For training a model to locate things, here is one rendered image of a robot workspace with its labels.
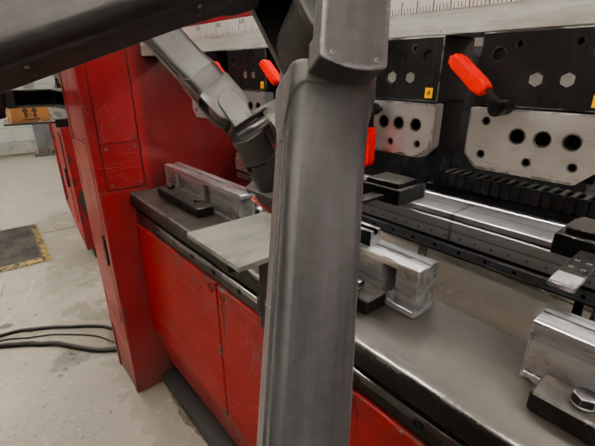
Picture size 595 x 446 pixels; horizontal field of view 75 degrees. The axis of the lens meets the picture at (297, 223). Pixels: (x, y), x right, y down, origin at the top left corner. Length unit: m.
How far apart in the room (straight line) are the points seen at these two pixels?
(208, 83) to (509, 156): 0.44
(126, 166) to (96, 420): 1.01
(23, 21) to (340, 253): 0.21
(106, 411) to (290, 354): 1.69
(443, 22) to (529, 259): 0.50
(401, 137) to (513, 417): 0.41
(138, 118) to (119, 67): 0.17
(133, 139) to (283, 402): 1.31
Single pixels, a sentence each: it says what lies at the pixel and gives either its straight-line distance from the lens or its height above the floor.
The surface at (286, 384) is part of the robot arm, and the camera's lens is 0.25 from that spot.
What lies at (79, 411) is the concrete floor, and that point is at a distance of 1.95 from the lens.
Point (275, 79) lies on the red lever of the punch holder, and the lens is 0.78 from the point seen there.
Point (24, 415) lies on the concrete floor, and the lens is 2.04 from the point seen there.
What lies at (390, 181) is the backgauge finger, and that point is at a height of 1.03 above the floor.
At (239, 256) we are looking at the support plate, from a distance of 0.64.
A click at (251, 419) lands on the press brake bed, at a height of 0.41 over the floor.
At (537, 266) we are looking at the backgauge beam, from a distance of 0.89.
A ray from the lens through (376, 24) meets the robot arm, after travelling 0.25.
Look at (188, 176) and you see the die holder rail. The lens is 1.31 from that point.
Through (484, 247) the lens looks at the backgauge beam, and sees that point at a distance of 0.92.
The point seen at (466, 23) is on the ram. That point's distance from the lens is 0.59.
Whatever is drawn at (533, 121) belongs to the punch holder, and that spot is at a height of 1.23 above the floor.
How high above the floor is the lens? 1.28
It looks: 22 degrees down
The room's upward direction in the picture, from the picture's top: straight up
